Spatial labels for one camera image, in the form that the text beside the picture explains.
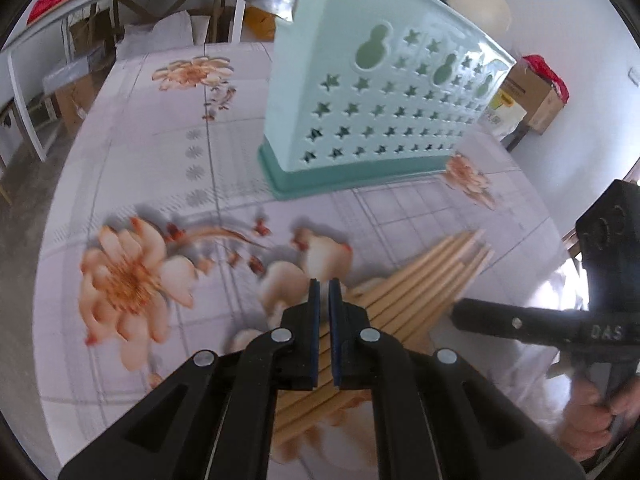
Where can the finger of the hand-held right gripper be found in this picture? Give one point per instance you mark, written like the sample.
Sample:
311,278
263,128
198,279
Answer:
520,322

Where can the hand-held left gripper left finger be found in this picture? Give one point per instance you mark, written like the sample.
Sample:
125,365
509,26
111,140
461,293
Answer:
314,340

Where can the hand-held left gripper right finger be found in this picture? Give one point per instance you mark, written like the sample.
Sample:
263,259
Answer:
336,345

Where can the pile of wooden chopsticks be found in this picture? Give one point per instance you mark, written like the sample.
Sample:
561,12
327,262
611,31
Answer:
415,280

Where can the teal star-cutout utensil holder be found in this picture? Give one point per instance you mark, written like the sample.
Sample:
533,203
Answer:
350,85

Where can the white plastic soup ladle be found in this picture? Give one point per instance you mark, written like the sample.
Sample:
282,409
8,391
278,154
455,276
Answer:
480,7

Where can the person's right hand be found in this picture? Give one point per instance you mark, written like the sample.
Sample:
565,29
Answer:
585,425

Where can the large brown cardboard box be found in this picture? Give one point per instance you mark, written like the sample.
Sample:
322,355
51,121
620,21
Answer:
535,105

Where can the red bag on cardboard box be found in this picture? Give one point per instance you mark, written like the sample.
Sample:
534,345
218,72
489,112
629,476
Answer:
542,67

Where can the floral plaid tablecloth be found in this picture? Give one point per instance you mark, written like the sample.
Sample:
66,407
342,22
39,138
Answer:
150,160

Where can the yellow plastic bag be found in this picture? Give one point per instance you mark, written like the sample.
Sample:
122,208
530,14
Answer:
260,22

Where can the grey topped cardboard box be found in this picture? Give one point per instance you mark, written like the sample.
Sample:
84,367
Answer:
75,95

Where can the white sack under side table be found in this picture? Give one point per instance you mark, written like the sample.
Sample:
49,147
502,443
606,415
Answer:
155,32

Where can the brown carton under side table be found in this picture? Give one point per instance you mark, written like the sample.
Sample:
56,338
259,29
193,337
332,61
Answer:
85,30

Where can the white wall socket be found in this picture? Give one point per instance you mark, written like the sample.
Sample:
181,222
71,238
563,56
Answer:
634,76

